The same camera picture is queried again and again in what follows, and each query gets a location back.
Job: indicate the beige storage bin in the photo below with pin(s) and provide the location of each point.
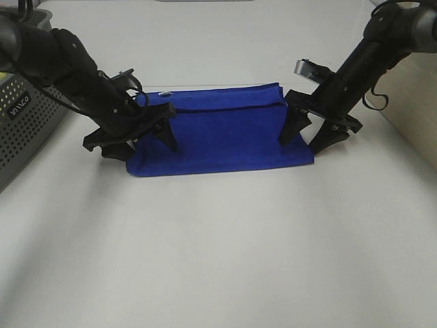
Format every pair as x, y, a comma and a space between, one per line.
411, 87

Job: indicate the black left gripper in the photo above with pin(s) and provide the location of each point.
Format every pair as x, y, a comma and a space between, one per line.
114, 137

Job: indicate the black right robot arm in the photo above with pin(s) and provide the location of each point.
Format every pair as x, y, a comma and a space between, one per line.
392, 33

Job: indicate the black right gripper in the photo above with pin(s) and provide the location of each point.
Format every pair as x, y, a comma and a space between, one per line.
299, 106

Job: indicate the blue microfiber towel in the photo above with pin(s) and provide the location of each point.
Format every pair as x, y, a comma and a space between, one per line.
220, 130

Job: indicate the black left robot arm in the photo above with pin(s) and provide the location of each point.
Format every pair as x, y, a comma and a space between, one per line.
88, 89

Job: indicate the grey perforated laundry basket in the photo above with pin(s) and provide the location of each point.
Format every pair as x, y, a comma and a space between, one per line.
30, 105

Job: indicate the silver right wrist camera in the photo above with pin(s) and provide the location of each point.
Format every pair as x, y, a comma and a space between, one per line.
312, 71

